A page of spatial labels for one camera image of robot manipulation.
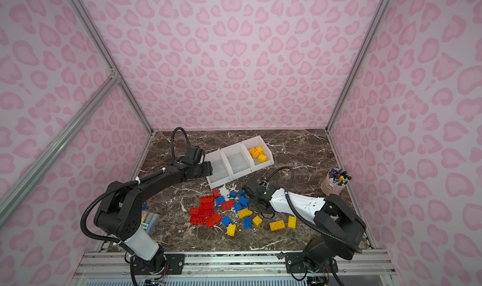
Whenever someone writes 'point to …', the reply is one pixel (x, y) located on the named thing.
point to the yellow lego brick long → (277, 225)
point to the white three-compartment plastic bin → (236, 160)
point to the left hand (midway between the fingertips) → (209, 168)
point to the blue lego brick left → (226, 220)
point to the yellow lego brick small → (257, 220)
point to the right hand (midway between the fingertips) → (256, 206)
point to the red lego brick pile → (204, 213)
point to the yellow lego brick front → (231, 229)
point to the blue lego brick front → (247, 222)
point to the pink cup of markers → (334, 181)
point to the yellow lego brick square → (262, 158)
